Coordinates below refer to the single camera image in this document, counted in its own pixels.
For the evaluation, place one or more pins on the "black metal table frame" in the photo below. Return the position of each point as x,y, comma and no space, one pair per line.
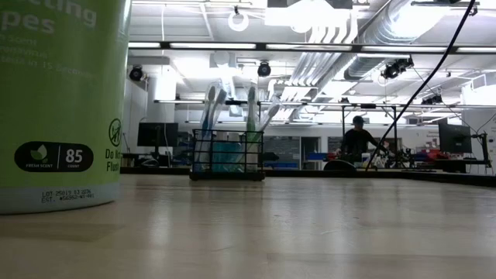
445,178

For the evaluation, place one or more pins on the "blue toothbrush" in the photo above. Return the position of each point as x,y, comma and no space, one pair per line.
211,95
221,97

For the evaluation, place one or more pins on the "person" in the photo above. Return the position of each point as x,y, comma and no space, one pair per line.
356,141

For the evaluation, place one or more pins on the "silver ventilation duct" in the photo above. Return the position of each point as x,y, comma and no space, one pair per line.
372,62

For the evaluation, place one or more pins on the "red storage bin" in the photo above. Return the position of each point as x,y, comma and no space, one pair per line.
332,156

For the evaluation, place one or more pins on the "black ceiling spotlight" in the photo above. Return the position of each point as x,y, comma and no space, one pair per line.
397,67
135,73
264,69

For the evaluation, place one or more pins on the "overhead LED light bar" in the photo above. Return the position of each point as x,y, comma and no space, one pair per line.
213,45

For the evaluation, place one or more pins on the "green wipes canister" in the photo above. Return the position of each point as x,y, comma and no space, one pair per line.
58,97

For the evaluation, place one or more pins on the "black computer monitor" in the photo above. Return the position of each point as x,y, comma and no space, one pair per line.
157,134
455,138

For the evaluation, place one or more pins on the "blue storage bin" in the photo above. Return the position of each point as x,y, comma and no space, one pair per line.
317,156

